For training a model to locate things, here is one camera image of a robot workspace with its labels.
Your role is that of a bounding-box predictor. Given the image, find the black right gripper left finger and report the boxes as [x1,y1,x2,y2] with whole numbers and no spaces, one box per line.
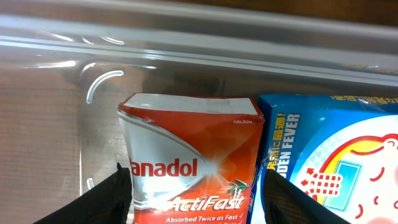
[35,164,132,224]

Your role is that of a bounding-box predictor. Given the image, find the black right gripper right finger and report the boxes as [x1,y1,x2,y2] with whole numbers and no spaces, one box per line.
[262,169,349,224]

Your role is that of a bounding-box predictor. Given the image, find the blue Cool Fever box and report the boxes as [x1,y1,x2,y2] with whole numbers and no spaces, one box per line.
[247,94,397,223]

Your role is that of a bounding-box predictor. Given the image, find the red Panadol ActiFast box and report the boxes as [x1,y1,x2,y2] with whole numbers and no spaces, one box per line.
[118,93,264,223]

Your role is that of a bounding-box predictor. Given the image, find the clear plastic container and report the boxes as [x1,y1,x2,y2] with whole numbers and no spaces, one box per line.
[1,1,397,223]

